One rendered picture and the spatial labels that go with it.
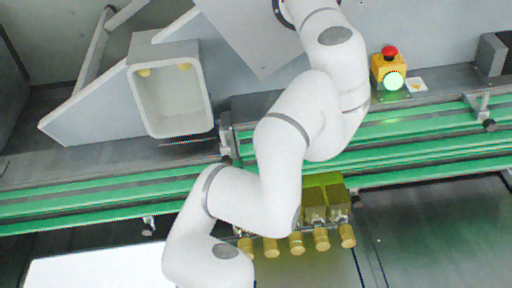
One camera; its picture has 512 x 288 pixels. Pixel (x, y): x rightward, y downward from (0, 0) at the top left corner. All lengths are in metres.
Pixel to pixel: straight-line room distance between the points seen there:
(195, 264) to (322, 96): 0.31
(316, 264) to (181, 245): 0.57
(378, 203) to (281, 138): 0.75
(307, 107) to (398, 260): 0.66
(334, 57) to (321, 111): 0.11
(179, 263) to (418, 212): 0.84
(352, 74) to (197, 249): 0.38
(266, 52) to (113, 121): 0.48
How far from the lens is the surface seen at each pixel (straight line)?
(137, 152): 1.27
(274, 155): 0.62
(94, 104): 1.28
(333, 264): 1.18
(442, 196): 1.40
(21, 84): 2.08
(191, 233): 0.68
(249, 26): 1.05
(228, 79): 1.20
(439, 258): 1.27
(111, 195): 1.21
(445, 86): 1.25
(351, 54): 0.77
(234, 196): 0.65
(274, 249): 1.03
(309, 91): 0.70
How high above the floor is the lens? 1.75
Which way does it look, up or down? 47 degrees down
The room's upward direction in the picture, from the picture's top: 173 degrees clockwise
